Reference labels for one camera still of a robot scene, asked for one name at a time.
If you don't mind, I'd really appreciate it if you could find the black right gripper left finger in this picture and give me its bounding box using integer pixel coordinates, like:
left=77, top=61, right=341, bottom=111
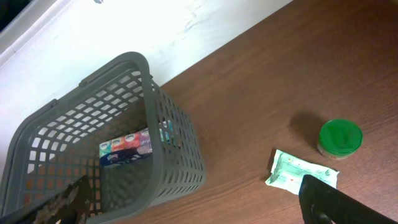
left=1, top=175, right=90, bottom=224

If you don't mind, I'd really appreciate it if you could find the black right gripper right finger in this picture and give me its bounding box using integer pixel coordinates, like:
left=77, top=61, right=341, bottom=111
left=298, top=174, right=397, bottom=224

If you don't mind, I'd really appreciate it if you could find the grey plastic basket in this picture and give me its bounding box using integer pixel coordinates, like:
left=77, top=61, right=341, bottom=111
left=1, top=52, right=206, bottom=223

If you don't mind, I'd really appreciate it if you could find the Kleenex tissue multipack box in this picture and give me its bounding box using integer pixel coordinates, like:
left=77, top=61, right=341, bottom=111
left=99, top=128, right=152, bottom=167

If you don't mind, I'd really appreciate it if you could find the light green wipes packet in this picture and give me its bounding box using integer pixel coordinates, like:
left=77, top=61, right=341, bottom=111
left=265, top=149, right=339, bottom=195

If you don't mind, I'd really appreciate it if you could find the green lid jar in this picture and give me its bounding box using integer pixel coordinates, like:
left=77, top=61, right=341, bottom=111
left=317, top=119, right=363, bottom=160

